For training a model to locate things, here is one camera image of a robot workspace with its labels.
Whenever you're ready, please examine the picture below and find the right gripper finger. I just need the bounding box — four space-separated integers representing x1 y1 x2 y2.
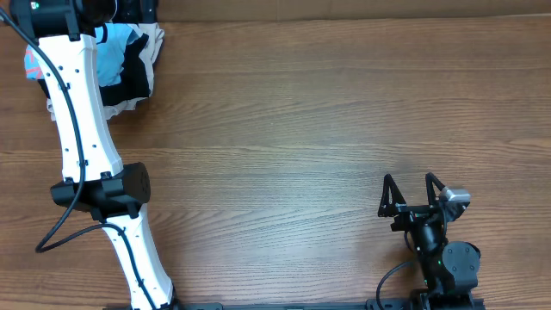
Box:
425 172 445 206
378 174 407 215

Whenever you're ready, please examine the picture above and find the light blue t-shirt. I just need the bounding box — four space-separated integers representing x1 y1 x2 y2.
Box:
23 22 143 89

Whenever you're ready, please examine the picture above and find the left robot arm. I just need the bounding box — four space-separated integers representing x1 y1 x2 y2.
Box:
1 0 182 309

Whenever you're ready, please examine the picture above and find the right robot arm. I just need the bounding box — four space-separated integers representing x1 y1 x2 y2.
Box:
368 172 486 310

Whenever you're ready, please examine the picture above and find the black folded garment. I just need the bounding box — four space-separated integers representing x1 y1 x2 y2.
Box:
36 21 152 108

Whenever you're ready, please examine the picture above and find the beige folded garment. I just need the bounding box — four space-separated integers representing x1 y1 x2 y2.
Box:
46 21 165 124

